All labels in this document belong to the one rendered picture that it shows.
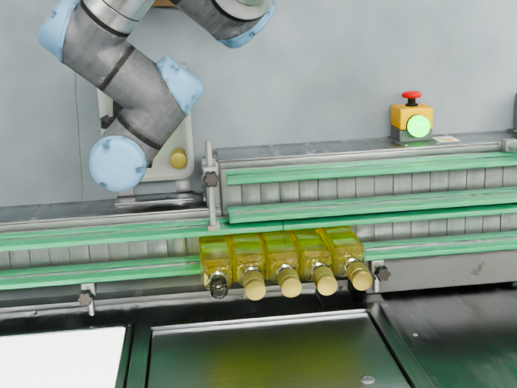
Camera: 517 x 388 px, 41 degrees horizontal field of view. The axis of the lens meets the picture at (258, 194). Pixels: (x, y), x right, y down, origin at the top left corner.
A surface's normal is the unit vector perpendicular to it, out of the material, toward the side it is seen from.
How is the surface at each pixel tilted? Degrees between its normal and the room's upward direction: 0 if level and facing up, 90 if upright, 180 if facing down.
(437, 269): 0
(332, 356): 90
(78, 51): 18
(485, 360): 91
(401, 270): 0
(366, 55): 0
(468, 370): 91
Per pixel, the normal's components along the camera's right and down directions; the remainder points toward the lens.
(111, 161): 0.11, 0.25
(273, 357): -0.04, -0.96
